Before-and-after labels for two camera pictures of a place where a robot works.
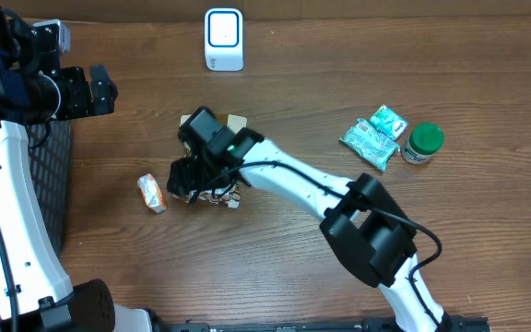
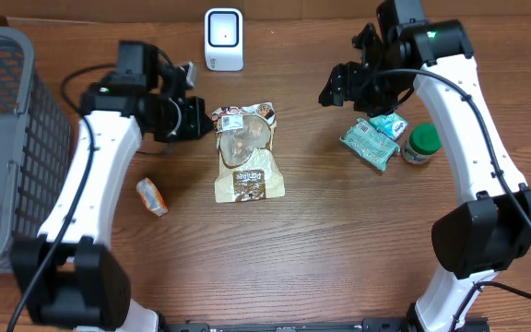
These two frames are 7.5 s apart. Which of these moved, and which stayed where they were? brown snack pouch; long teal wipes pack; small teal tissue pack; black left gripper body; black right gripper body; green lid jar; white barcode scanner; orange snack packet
Moved: black left gripper body; brown snack pouch; black right gripper body
Stayed: white barcode scanner; small teal tissue pack; long teal wipes pack; green lid jar; orange snack packet
